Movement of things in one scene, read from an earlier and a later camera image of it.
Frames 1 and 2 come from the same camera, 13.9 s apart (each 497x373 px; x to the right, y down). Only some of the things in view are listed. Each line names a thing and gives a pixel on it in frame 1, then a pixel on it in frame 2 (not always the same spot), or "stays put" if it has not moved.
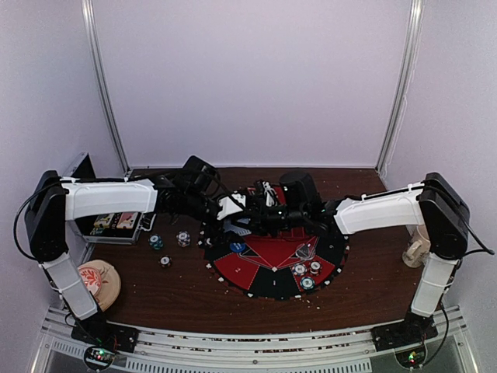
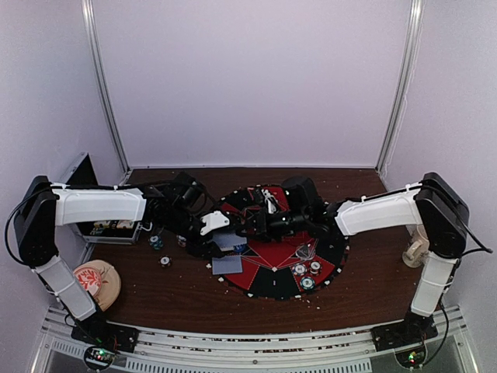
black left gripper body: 211,231 -> 199,246
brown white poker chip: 315,268 stays put
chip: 165,261 stays put
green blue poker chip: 307,283 stays put
